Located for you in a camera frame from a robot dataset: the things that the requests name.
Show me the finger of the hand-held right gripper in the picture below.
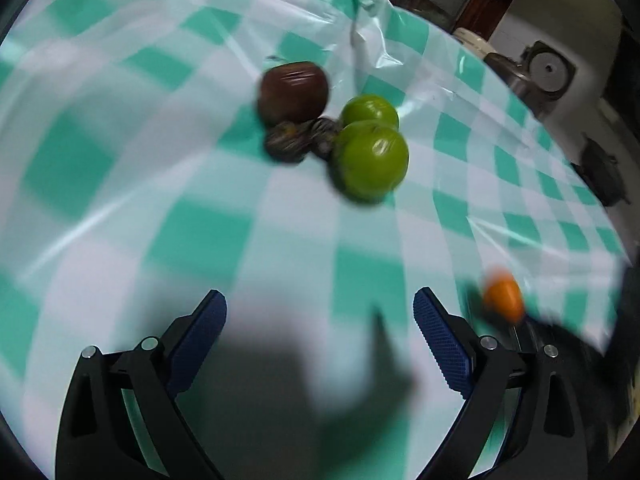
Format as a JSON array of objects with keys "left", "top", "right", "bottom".
[{"left": 520, "top": 307, "right": 618, "bottom": 361}]

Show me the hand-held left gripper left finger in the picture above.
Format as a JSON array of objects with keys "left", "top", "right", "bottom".
[{"left": 55, "top": 289, "right": 228, "bottom": 480}]

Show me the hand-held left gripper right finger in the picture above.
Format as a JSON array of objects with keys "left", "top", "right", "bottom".
[{"left": 412, "top": 286, "right": 588, "bottom": 480}]

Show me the orange tangerine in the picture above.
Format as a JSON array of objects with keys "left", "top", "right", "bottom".
[{"left": 481, "top": 269, "right": 526, "bottom": 322}]

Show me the green tomato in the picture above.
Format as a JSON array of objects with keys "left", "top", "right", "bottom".
[
  {"left": 340, "top": 94, "right": 400, "bottom": 131},
  {"left": 329, "top": 121, "right": 410, "bottom": 205}
]

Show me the dark brown passion fruit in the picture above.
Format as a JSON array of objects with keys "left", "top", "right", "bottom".
[
  {"left": 307, "top": 116, "right": 342, "bottom": 160},
  {"left": 264, "top": 121, "right": 312, "bottom": 163}
]

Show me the brown wrinkled pomegranate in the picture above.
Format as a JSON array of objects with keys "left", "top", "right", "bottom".
[{"left": 257, "top": 61, "right": 330, "bottom": 127}]

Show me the green white checked tablecloth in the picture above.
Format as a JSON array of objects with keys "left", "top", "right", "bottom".
[{"left": 0, "top": 0, "right": 631, "bottom": 480}]

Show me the black pot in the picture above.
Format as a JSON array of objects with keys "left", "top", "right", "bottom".
[{"left": 580, "top": 132, "right": 631, "bottom": 207}]

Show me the dark metal pan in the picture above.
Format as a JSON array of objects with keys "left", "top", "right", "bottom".
[{"left": 484, "top": 51, "right": 551, "bottom": 120}]

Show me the grey round-dial appliance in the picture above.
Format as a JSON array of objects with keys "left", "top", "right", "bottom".
[{"left": 517, "top": 40, "right": 573, "bottom": 103}]

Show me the white rice cooker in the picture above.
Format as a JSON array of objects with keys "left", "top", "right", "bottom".
[{"left": 452, "top": 27, "right": 493, "bottom": 58}]

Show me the wooden door frame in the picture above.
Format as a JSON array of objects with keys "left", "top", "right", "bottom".
[{"left": 452, "top": 0, "right": 521, "bottom": 38}]

